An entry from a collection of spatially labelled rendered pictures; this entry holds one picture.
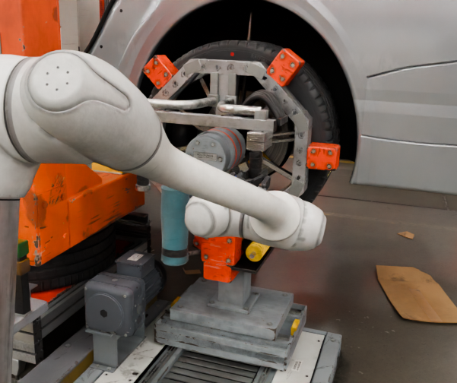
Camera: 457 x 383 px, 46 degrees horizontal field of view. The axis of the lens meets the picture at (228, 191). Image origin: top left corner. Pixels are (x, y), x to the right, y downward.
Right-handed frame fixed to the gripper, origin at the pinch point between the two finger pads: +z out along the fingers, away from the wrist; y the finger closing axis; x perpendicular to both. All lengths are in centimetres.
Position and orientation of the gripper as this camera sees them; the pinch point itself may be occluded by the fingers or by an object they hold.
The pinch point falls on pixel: (255, 175)
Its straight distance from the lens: 147.9
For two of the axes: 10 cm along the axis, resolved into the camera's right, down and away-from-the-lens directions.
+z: 3.2, -2.5, 9.1
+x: 0.3, -9.6, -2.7
